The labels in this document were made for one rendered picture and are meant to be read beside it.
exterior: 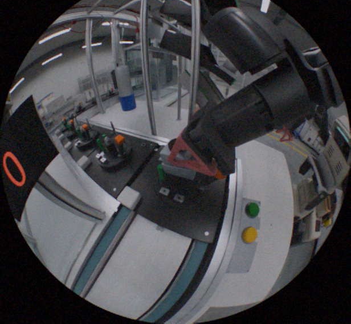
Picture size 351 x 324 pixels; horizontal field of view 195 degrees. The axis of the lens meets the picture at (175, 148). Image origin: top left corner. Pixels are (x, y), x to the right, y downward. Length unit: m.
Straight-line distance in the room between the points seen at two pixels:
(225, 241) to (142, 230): 0.21
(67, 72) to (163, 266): 10.90
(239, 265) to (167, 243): 0.19
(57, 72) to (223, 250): 10.98
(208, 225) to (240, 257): 0.12
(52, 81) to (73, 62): 2.21
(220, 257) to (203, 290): 0.10
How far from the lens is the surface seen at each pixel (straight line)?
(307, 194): 0.82
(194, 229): 0.25
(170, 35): 0.42
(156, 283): 0.34
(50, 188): 0.20
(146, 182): 0.29
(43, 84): 10.75
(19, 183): 0.15
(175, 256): 0.31
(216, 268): 0.29
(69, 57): 11.15
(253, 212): 0.32
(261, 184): 0.55
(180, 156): 0.16
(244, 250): 0.31
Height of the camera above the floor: 1.22
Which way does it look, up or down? 44 degrees down
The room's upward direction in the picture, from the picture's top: straight up
